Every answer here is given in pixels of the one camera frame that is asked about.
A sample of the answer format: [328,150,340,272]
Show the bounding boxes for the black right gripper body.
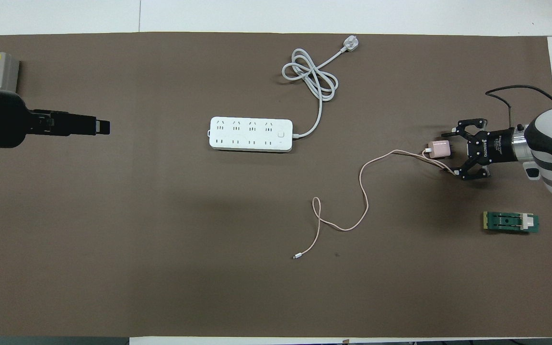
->
[468,127,516,166]

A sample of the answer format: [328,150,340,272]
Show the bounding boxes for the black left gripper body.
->
[0,91,70,147]

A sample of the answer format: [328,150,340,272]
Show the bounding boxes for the pink charger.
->
[428,140,453,160]

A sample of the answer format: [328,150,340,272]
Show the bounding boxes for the pink USB cable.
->
[293,149,460,260]

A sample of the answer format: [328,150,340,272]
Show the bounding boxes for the white power strip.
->
[208,116,294,153]

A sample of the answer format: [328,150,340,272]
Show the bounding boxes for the brown table mat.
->
[0,32,552,338]

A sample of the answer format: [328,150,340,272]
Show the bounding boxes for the grey on-off switch box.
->
[0,52,20,92]

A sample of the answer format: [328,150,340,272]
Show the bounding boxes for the green knife switch block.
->
[483,211,540,235]

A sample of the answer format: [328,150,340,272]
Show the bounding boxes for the white power cord with plug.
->
[282,36,359,140]

